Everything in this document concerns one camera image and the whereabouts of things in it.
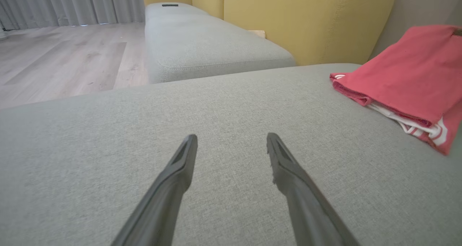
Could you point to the red white basketball shorts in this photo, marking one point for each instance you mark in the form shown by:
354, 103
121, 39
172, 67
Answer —
443, 146

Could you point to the grey sofa seat cushion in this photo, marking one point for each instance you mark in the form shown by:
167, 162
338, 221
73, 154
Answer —
202, 43

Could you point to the yellow sofa backrest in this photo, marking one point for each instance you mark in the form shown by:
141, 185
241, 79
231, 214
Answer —
306, 18

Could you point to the grey pleated curtain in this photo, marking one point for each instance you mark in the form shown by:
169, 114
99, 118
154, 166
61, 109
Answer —
72, 4

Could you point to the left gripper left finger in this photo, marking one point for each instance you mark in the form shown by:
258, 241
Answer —
162, 202

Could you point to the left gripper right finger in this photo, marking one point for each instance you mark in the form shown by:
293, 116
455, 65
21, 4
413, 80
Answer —
303, 202

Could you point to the red Bulls basketball jersey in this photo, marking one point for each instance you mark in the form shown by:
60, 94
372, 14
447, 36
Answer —
411, 69

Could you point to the grey sofa chaise cushion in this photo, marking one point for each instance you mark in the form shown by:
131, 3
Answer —
216, 108

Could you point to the black remote control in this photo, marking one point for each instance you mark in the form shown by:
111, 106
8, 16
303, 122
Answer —
170, 5

